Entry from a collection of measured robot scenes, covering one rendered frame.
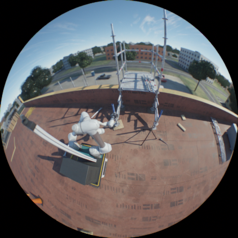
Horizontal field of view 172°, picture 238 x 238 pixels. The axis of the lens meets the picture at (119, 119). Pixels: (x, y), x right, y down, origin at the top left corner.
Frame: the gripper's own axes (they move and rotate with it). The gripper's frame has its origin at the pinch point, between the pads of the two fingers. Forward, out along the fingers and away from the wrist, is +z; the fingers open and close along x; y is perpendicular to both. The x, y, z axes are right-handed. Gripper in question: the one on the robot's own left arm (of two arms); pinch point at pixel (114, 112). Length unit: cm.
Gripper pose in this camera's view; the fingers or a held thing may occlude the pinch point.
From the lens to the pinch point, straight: 186.9
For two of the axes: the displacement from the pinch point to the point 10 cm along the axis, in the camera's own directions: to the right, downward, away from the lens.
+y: -1.0, -5.9, -8.0
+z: 1.9, -8.0, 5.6
